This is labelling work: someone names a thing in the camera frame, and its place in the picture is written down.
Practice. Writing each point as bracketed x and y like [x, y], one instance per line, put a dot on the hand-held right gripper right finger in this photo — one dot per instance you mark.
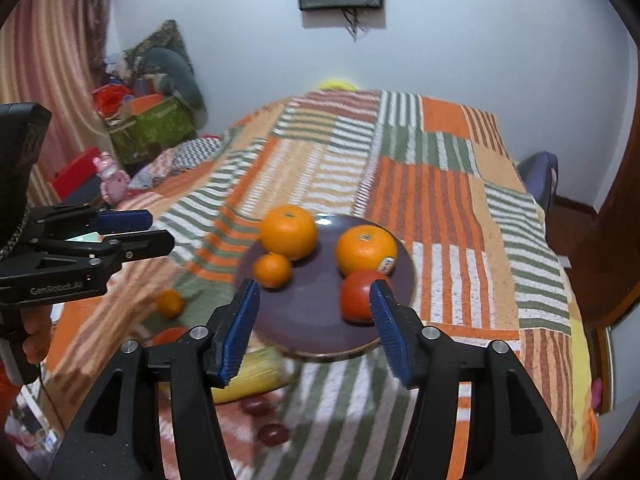
[386, 330]

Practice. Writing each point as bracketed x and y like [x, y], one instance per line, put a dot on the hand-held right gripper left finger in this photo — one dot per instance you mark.
[239, 332]

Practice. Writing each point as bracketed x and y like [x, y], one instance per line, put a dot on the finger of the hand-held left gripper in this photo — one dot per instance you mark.
[145, 244]
[125, 220]

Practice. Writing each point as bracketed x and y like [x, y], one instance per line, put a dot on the red tomato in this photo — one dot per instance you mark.
[357, 297]
[167, 336]

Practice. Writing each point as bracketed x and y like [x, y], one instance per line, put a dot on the yellow banana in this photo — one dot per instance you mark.
[257, 375]

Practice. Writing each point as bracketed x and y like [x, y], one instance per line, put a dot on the small tangerine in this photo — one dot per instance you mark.
[170, 303]
[272, 270]

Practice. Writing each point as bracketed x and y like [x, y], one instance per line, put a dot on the purple plate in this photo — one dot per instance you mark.
[310, 310]

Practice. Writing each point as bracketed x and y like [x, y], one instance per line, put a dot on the large orange with sticker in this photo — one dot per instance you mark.
[362, 252]

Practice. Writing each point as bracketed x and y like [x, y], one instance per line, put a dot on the person's left hand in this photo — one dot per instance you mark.
[39, 330]

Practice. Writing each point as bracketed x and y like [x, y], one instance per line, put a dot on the pink plush toy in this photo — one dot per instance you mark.
[111, 180]

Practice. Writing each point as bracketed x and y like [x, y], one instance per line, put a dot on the red box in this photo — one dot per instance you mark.
[75, 172]

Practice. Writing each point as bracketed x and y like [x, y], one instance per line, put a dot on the zigzag patterned pillow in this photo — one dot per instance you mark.
[175, 160]

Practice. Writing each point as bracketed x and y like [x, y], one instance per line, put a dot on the green cardboard box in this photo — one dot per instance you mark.
[150, 127]

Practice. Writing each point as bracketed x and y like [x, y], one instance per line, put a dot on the red plastic bag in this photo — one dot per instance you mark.
[111, 100]

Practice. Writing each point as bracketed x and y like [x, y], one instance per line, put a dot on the striped patchwork blanket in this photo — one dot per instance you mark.
[430, 185]

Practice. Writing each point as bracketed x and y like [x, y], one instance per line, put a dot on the grey-green cushion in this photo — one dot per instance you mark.
[182, 77]

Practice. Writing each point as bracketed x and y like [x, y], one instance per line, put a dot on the patterned dark pillow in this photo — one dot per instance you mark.
[160, 40]

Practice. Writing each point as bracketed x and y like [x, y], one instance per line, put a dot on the striped pink curtain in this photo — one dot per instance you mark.
[50, 50]

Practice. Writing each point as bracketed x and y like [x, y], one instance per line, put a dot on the blue chair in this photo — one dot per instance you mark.
[540, 180]

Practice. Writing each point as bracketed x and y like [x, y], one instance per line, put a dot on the yellow object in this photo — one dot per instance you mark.
[338, 85]

